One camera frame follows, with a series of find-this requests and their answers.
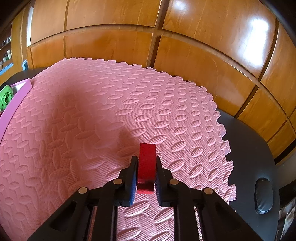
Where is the wooden shelf with jars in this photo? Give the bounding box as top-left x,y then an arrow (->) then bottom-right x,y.
0,24 -> 13,75

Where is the black face hole cushion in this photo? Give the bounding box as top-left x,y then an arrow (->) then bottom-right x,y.
254,178 -> 273,214

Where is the red angular block toy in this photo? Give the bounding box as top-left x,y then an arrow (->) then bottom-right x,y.
137,143 -> 157,194

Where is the green white toy bottle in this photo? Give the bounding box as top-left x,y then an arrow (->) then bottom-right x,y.
0,83 -> 14,112

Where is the black leather massage table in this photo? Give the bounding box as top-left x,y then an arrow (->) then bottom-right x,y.
7,68 -> 279,240

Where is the pink foam puzzle mat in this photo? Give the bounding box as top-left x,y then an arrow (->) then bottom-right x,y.
1,58 -> 236,240

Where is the wooden wardrobe wall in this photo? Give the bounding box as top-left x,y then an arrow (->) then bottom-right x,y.
11,0 -> 296,163

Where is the pink rimmed white tray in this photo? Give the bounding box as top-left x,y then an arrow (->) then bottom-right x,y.
0,78 -> 32,141

